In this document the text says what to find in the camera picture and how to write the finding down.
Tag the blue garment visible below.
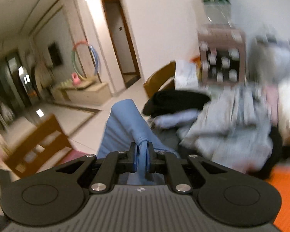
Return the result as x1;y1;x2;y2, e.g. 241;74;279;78
97;99;180;185

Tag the lavender folded garment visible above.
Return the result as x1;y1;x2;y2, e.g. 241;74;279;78
153;109;200;129

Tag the black garment on pile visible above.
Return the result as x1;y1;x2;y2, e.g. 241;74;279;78
142;90;211;117

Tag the beige tv cabinet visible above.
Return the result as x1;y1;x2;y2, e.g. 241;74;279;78
51;81;112;105

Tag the wooden chair near box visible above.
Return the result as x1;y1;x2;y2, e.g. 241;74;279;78
5;114;73;179

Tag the light grey garment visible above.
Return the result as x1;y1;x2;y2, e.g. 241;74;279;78
181;86;273;173

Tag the white paper bag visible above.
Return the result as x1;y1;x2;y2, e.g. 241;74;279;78
174;60;199;91

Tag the pink kettlebell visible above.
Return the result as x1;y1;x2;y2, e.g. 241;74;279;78
71;72;81;85

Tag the hula hoop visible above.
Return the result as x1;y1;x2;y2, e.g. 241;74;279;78
71;40;101;82

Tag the water dispenser cabinet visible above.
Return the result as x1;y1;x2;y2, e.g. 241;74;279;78
198;25;246;86

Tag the orange flower-pattern mat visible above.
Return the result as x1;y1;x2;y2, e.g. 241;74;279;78
266;166;290;232

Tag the pink garment in pile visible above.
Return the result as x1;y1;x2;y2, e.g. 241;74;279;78
262;85;279;126

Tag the cream folded garment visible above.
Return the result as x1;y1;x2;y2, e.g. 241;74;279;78
278;78;290;146

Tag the clear plastic bag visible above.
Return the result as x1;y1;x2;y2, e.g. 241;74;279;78
247;25;290;85

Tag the large water bottle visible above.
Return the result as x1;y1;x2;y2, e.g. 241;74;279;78
201;0;232;27

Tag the wooden chair by wall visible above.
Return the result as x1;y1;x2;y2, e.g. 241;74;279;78
143;61;175;98

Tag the wall television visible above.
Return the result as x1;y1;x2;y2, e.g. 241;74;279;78
48;43;63;67

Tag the brown door frame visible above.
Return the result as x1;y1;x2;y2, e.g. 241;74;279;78
101;0;141;88

